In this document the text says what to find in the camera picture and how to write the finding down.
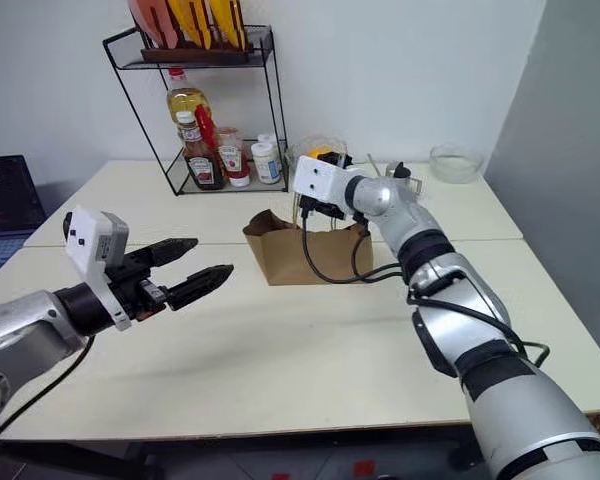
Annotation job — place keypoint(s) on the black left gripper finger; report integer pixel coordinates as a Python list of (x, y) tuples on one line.
[(172, 247), (205, 280)]

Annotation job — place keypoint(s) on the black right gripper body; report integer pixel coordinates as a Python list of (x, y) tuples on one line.
[(325, 208)]

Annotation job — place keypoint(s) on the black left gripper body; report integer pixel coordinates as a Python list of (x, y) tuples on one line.
[(130, 287)]

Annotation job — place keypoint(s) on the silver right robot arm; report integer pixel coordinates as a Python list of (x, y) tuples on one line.
[(485, 340)]

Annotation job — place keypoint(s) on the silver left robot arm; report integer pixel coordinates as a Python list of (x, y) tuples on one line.
[(25, 320)]

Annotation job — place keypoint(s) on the brown paper bag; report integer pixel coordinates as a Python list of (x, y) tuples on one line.
[(310, 255)]

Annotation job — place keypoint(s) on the clear container with yellow item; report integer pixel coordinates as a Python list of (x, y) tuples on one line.
[(317, 147)]

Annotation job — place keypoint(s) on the wooden stick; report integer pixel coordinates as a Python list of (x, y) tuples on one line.
[(374, 165)]

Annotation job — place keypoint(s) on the white seasoning jar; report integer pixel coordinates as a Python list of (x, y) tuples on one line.
[(266, 162), (266, 138)]

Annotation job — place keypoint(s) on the clear glass measuring cup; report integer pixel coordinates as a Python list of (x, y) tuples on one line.
[(405, 180)]

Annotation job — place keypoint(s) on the large Heinz ketchup bottle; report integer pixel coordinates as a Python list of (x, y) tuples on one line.
[(202, 165)]

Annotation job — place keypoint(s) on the small squeeze ketchup bottle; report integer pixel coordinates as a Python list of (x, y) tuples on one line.
[(232, 160)]

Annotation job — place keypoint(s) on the clear glass bowl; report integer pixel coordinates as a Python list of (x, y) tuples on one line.
[(455, 162)]

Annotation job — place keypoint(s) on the open laptop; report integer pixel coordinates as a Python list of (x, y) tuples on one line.
[(5, 210)]

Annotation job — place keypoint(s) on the cooking oil bottle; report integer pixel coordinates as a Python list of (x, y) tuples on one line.
[(185, 97)]

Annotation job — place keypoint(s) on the dark wooden plate holder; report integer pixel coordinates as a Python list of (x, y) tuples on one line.
[(195, 54)]

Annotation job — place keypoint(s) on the yellow plate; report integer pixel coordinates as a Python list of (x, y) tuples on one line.
[(227, 20), (192, 20)]

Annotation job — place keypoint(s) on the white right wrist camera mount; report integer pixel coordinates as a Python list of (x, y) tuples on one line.
[(320, 182)]

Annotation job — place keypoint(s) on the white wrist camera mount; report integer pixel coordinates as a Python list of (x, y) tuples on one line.
[(87, 250), (320, 182)]

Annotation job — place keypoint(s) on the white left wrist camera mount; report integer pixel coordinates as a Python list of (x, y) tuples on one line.
[(87, 250)]

